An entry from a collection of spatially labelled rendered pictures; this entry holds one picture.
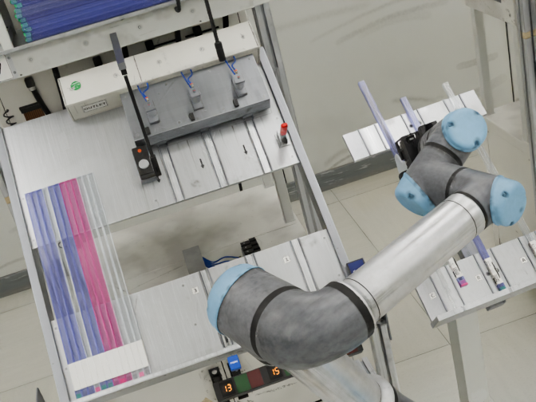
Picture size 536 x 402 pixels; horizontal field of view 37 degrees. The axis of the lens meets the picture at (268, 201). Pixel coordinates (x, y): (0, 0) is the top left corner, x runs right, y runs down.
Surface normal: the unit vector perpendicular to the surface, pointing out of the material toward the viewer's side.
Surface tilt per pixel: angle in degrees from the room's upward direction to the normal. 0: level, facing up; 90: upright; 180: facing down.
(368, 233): 0
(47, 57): 90
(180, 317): 42
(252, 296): 22
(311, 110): 90
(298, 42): 90
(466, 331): 90
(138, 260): 0
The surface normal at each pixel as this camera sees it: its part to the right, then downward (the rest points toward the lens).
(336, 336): 0.22, 0.14
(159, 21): 0.23, 0.40
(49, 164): -0.01, -0.37
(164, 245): -0.23, -0.86
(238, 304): -0.65, -0.38
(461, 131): 0.13, -0.17
